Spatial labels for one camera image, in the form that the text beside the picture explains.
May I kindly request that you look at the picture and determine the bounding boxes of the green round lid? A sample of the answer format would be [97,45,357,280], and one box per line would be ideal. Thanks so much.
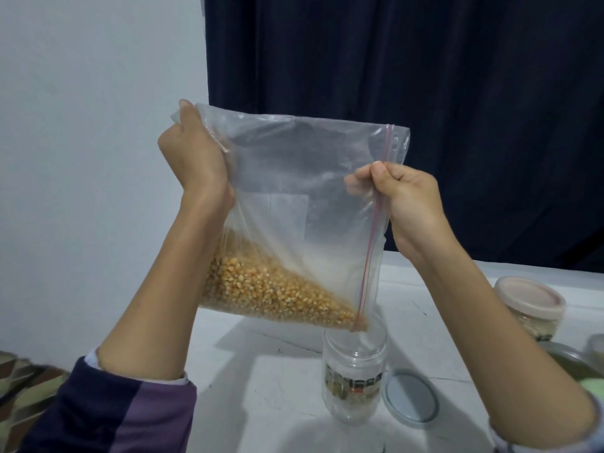
[580,376,604,402]

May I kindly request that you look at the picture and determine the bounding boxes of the transparent jar pink lid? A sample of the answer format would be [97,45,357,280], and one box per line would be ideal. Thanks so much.
[493,275,568,342]

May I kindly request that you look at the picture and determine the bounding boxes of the zip bag of corn kernels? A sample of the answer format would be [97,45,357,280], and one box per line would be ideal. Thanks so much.
[172,101,411,332]

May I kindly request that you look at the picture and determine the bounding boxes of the dark navy curtain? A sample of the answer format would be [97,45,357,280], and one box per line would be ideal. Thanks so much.
[204,0,604,272]

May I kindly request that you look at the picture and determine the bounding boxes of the blue round lid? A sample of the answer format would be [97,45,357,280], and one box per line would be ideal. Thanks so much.
[382,369,441,428]

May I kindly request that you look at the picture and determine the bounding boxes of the pink round lid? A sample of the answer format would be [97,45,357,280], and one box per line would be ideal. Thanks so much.
[493,275,568,322]

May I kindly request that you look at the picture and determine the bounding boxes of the person's right hand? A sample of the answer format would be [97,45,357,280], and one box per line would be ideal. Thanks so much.
[344,161,456,270]

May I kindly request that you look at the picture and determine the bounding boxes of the transparent jar blue lid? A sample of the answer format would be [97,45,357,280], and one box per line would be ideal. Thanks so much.
[322,311,390,423]

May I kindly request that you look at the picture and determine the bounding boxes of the person's left hand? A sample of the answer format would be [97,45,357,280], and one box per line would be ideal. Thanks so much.
[157,99,237,215]

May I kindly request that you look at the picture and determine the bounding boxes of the person's left forearm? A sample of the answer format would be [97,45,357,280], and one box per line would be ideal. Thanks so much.
[19,204,232,453]

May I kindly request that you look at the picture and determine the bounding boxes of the person's right forearm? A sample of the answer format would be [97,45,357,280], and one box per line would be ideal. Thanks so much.
[415,242,604,453]

